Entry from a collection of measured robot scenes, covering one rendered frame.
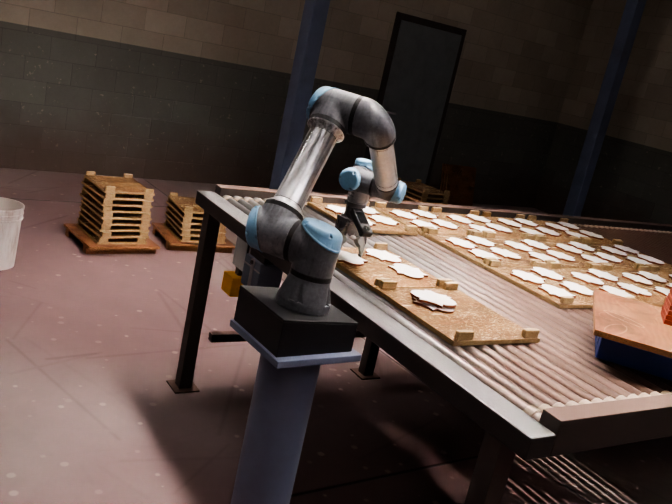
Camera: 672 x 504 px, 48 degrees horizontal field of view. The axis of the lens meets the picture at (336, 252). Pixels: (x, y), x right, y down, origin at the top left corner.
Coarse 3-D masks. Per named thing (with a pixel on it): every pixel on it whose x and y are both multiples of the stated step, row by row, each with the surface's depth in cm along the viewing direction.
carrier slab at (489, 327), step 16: (400, 288) 249; (416, 288) 253; (432, 288) 257; (400, 304) 233; (416, 304) 237; (464, 304) 247; (480, 304) 251; (416, 320) 226; (432, 320) 225; (448, 320) 228; (464, 320) 231; (480, 320) 235; (496, 320) 238; (448, 336) 215; (480, 336) 220; (496, 336) 223; (512, 336) 227
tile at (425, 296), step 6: (414, 294) 238; (420, 294) 239; (426, 294) 240; (432, 294) 242; (438, 294) 243; (420, 300) 234; (426, 300) 234; (432, 300) 236; (438, 300) 237; (444, 300) 238; (450, 300) 240; (438, 306) 233; (444, 306) 235; (450, 306) 235
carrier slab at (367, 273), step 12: (336, 264) 263; (348, 264) 264; (372, 264) 270; (384, 264) 273; (408, 264) 281; (360, 276) 253; (372, 276) 256; (384, 276) 259; (396, 276) 262; (432, 276) 272; (372, 288) 245
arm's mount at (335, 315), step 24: (240, 288) 207; (264, 288) 211; (240, 312) 207; (264, 312) 197; (288, 312) 196; (336, 312) 208; (264, 336) 197; (288, 336) 192; (312, 336) 196; (336, 336) 201
